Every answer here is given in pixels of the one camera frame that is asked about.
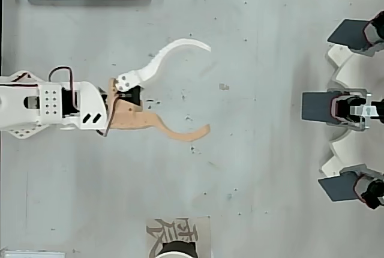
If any red black servo cable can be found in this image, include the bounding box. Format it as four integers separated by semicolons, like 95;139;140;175
11;65;82;115

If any black paper cup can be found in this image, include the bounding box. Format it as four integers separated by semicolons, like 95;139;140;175
158;241;198;258

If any grey dispenser plate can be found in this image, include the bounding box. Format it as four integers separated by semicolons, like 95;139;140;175
301;91;334;124
317;170;361;203
326;19;370;52

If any tan gripper with motor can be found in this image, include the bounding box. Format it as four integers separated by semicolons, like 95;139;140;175
104;38;212;144

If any white dispenser machine base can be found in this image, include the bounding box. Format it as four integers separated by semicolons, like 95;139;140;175
320;43;384;187

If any printed paper mat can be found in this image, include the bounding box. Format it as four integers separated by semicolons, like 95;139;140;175
146;216;211;258

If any black grey pump unit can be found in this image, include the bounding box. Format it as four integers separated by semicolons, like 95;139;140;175
362;11;384;58
329;89;384;130
352;164;384;211

